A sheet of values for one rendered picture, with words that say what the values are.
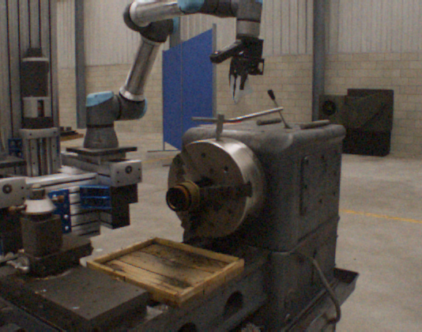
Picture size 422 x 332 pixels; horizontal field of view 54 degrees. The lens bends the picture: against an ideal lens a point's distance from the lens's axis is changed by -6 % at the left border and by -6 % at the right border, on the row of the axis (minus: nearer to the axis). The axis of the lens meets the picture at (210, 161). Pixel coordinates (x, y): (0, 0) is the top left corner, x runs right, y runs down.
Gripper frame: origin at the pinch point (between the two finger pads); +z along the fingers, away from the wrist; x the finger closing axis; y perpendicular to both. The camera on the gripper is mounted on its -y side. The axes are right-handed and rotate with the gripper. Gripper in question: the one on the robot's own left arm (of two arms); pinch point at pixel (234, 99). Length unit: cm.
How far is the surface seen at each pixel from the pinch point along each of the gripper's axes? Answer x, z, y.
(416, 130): 535, 93, 833
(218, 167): -4.1, 20.5, -5.6
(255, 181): -10.7, 23.3, 4.1
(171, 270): -14, 48, -23
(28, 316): -30, 46, -64
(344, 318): 44, 135, 124
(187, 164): 3.2, 20.9, -12.7
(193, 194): -8.3, 26.9, -15.5
